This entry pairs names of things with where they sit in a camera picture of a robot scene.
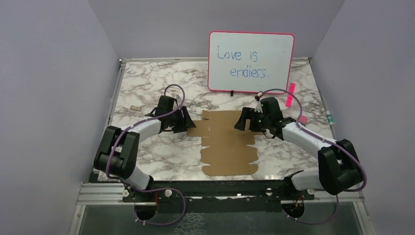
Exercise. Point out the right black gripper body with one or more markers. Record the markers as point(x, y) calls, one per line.
point(260, 122)

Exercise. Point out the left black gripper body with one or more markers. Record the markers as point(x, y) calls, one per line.
point(174, 121)

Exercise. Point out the brown cardboard box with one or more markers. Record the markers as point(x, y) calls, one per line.
point(226, 151)

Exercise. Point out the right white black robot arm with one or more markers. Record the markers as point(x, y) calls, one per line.
point(338, 166)

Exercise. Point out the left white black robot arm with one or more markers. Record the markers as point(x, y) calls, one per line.
point(117, 153)

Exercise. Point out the pink highlighter marker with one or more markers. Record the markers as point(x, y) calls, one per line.
point(289, 97)

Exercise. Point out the pink grey eraser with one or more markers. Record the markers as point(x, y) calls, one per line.
point(303, 120)

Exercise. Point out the small wooden block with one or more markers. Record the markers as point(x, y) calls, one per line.
point(135, 108)

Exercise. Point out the pink framed whiteboard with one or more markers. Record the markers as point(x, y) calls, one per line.
point(248, 62)

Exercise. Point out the green white marker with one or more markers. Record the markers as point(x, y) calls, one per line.
point(329, 118)

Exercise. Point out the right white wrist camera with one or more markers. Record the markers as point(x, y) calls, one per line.
point(258, 97)

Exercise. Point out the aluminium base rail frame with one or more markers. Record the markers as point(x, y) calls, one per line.
point(215, 208)

